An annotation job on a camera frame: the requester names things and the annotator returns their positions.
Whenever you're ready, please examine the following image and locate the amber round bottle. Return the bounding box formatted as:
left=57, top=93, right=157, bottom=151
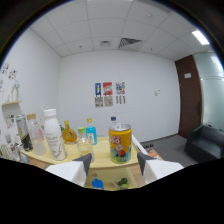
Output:
left=61, top=120, right=78, bottom=145

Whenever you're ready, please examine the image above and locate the dark brown door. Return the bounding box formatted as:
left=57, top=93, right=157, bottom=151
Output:
left=174, top=54, right=203, bottom=140

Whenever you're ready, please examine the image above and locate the glass bowl of limes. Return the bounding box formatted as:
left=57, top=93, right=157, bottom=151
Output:
left=113, top=175, right=132, bottom=190

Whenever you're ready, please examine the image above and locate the wooden wall shelf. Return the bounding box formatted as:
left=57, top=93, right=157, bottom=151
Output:
left=1, top=99, right=23, bottom=108

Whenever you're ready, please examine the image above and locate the square ceiling fixture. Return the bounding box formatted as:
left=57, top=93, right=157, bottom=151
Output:
left=99, top=40, right=112, bottom=48

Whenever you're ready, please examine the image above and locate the white two-tier wooden shelf rack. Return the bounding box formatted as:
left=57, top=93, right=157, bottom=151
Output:
left=20, top=134, right=158, bottom=191

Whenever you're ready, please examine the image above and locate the yellow orange drink can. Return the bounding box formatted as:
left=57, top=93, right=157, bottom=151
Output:
left=108, top=123, right=133, bottom=165

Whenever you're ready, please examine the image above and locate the blue wall poster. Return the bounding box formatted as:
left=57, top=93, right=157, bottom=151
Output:
left=94, top=82, right=102, bottom=98

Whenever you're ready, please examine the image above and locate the black sofa chair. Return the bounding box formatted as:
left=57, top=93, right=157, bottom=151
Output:
left=184, top=123, right=224, bottom=164

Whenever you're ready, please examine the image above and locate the white figurine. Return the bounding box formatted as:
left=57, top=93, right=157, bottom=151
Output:
left=10, top=79, right=22, bottom=103

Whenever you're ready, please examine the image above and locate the light blue gin bottle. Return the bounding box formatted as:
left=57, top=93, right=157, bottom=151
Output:
left=85, top=118, right=98, bottom=146

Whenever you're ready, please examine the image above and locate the large white bottle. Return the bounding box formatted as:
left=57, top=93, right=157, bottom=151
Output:
left=43, top=108, right=69, bottom=162

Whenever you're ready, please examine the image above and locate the multicolour wall poster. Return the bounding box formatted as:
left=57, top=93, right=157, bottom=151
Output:
left=115, top=81, right=126, bottom=96

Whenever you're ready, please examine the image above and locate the ceiling air vent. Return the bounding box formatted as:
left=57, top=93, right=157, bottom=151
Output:
left=118, top=37, right=143, bottom=50

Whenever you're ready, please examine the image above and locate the tall black yellow can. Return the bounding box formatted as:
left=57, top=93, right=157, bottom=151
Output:
left=15, top=114, right=34, bottom=152

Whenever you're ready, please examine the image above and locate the clear bottle with green cap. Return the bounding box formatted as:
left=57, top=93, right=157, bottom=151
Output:
left=76, top=126, right=95, bottom=163

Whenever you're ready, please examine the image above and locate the ceiling light panel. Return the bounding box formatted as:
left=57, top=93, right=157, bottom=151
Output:
left=192, top=29, right=210, bottom=46

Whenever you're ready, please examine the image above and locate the glass bottle with cork lid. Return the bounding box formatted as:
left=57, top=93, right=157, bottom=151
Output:
left=26, top=113, right=48, bottom=157

